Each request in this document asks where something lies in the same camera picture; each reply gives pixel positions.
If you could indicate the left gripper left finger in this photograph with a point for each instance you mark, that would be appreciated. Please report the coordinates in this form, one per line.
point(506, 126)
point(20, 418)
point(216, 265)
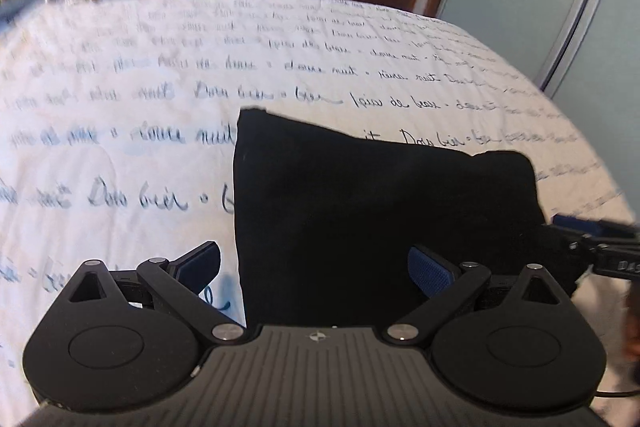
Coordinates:
point(198, 268)

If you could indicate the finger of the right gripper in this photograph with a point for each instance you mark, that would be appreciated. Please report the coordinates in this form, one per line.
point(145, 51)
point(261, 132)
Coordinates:
point(595, 227)

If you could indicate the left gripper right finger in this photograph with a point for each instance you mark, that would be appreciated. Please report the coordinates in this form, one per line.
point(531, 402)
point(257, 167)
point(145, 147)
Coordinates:
point(430, 273)

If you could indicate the black pants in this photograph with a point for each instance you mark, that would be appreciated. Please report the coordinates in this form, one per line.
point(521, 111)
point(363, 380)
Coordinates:
point(324, 222)

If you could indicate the right hand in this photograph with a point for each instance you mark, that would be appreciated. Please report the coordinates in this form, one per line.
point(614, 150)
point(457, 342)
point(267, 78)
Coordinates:
point(631, 329)

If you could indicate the white script-print duvet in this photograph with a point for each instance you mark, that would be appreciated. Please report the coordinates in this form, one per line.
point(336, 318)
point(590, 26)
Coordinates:
point(118, 124)

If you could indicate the frosted sliding wardrobe door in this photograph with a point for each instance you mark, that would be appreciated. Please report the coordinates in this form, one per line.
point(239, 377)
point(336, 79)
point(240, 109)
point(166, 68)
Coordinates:
point(583, 54)

